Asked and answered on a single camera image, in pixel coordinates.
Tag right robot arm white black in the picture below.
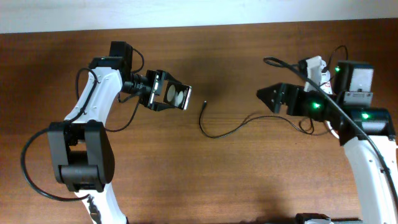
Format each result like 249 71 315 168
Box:
257 57 397 223

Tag black charger cable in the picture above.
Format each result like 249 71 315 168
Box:
198 45 349 139

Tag black smartphone white circles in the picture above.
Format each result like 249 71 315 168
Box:
164 81 192 110

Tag white usb charger plug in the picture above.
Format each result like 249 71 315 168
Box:
321 60 330 83

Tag white power strip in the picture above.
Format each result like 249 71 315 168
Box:
320 80 333 95

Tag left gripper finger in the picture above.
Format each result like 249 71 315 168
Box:
160 70 182 84
152 102 175 111

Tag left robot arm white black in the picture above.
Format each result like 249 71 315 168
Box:
48 41 192 223

